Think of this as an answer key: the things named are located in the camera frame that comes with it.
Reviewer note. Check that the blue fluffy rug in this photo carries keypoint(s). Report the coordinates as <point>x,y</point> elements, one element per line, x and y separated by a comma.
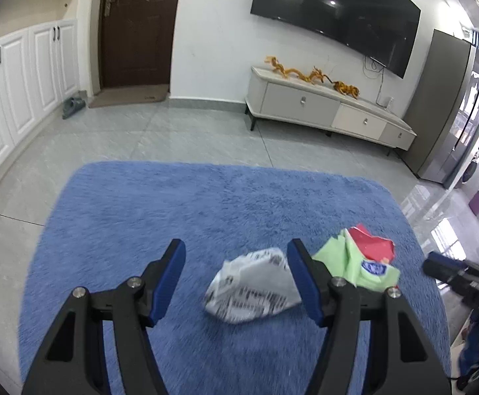
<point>223,205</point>

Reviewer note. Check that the white black printed wrapper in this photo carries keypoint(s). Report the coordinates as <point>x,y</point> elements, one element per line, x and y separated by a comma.
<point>247,288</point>

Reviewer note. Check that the golden tiger figure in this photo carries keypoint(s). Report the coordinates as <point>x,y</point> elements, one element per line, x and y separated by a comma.
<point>346,89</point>

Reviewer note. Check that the red white wrapper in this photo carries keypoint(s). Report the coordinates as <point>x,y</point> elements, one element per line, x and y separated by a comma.
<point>373,247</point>

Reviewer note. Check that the white floor cabinets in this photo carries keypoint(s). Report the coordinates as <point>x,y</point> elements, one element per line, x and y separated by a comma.
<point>17,90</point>

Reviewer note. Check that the black wall television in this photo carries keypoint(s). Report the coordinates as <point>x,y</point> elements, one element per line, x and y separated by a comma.
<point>338,8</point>

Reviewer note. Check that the blue cloth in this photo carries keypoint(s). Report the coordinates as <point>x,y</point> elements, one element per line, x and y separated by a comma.
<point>476,345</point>

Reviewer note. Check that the white router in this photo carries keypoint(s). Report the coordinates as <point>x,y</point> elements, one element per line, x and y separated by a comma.
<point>385,103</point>

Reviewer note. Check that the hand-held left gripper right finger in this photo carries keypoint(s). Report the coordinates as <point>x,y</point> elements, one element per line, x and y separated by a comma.
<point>305,279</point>

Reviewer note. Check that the brown door mat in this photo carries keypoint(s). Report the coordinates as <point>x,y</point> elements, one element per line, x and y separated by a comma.
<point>128,96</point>

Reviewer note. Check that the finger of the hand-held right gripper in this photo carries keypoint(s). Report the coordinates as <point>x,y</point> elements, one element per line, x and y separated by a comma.
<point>441,265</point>

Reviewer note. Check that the purple stool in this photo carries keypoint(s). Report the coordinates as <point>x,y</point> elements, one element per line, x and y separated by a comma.
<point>477,203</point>

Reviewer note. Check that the golden dragon figure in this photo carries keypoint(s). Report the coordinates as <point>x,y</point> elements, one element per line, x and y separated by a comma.
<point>297,73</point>

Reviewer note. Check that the green wrapper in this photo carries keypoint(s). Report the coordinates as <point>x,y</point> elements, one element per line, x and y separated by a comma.
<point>346,255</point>

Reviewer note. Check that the grey white television cabinet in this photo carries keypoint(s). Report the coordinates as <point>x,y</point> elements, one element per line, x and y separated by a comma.
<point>297,103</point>

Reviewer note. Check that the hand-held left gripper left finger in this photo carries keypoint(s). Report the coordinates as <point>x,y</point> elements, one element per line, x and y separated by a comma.
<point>169,279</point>

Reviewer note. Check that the grey refrigerator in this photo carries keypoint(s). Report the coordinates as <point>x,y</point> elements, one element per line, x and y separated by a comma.
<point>441,103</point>

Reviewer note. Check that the grey slippers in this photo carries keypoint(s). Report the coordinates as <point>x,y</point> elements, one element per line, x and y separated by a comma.
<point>72,107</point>

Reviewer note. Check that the dark brown door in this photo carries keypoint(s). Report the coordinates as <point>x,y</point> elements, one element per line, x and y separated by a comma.
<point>136,28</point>

